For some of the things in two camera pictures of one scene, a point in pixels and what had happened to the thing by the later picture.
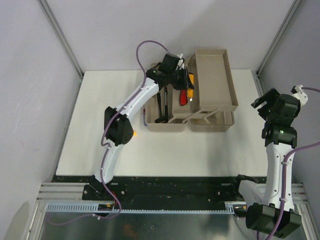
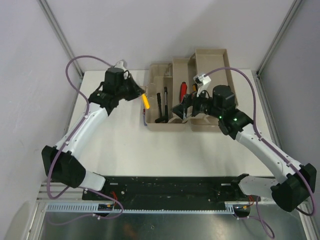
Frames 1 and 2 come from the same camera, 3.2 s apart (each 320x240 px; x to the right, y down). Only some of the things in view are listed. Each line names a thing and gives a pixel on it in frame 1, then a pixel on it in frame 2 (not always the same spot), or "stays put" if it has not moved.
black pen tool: x=165 y=90 stays put
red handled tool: x=183 y=100 stays put
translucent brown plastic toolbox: x=214 y=102 stays put
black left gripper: x=185 y=83 to x=137 y=91
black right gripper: x=269 y=95 to x=188 y=101
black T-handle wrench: x=162 y=118 stays put
